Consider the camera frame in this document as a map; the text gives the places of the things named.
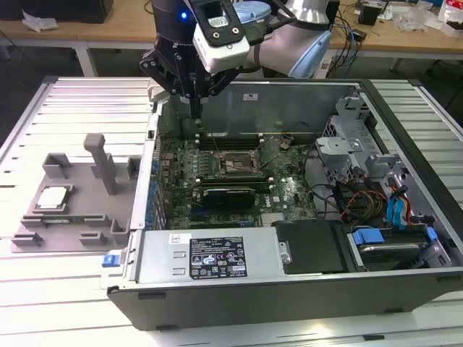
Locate hard disk in blue carrier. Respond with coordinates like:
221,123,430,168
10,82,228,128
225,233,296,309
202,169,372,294
348,226,441,272

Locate silver CPU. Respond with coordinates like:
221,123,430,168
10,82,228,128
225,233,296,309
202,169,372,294
38,187,70,210

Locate black graphics card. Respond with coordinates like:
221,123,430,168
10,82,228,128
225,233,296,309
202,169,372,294
200,185,257,210

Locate small black cube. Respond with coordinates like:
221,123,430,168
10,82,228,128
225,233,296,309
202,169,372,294
357,4,381,26

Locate CPU socket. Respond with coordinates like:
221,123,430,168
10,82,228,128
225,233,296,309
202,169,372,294
218,149,260,176

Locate silver chipset heat sink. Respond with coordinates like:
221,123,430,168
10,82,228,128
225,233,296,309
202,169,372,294
260,213,287,228

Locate green motherboard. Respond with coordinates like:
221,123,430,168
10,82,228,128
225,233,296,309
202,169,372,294
155,133,319,231

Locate open black PC case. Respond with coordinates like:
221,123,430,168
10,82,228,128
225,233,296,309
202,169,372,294
99,77,463,332

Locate wooden desk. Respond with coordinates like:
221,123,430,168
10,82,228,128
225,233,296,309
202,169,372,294
0,0,463,79

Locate large black box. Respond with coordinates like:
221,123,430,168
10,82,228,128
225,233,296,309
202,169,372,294
0,0,115,25

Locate black plastic drive shroud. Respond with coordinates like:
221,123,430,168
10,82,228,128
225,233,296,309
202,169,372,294
271,220,349,275

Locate green RAM stick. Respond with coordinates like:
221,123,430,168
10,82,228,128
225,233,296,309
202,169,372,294
22,214,104,223

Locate white box with barcode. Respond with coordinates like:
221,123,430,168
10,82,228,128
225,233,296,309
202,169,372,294
317,57,332,79

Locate metal drive cage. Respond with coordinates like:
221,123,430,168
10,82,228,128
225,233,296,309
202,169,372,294
313,94,408,191

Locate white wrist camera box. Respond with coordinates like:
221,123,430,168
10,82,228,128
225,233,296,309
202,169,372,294
190,0,251,74

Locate grey parts rack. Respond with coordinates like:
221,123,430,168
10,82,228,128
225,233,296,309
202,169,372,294
9,132,144,254

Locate white crumpled plastic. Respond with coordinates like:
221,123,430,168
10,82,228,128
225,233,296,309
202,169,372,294
21,9,59,33

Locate black RAM slot bank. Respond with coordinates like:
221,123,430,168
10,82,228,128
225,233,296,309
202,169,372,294
196,174,274,192
194,132,264,151

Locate black wire bundle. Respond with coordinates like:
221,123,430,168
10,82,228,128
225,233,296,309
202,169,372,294
302,144,349,220

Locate clear plastic bags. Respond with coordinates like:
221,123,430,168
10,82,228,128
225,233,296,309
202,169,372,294
396,5,441,33

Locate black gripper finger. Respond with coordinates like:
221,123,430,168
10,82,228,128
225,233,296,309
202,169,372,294
197,70,238,120
140,49,198,120

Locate yellow red wire bundle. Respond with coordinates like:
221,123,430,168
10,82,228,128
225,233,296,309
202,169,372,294
343,190,387,221

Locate red white bag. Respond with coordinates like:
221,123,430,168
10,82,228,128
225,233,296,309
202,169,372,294
438,0,463,37

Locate grey power supply with label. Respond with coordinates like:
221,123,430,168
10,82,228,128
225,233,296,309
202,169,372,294
136,228,286,286

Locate blue flat wire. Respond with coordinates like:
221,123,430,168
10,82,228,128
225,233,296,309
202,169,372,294
386,183,409,231

